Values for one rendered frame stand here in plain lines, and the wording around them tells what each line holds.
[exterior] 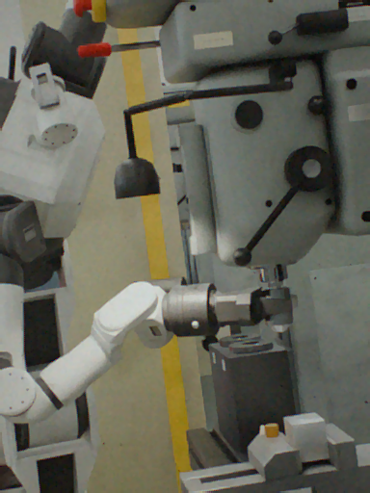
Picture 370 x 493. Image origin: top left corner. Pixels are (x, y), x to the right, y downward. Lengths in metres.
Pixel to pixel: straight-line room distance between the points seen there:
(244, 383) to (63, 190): 0.52
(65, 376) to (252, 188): 0.45
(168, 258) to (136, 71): 0.62
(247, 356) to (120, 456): 1.52
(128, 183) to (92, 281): 1.83
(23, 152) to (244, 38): 0.51
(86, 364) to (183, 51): 0.54
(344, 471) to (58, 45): 0.97
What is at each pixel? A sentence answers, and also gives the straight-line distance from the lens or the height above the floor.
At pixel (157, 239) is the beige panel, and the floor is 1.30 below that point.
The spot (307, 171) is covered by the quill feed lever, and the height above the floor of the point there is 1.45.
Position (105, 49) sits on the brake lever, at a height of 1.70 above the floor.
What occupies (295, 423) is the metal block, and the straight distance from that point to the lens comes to 1.67.
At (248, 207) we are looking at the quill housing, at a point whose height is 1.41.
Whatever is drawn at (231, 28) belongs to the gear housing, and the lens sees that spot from 1.62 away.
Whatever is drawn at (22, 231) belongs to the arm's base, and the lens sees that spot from 1.82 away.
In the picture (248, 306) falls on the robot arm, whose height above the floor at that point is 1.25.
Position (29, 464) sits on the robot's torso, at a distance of 2.28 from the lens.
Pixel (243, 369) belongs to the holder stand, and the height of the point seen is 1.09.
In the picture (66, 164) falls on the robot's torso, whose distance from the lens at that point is 1.91.
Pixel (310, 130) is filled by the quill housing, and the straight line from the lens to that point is 1.65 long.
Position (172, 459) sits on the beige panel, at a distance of 3.53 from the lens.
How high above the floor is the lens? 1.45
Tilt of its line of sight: 3 degrees down
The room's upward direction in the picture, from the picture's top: 7 degrees counter-clockwise
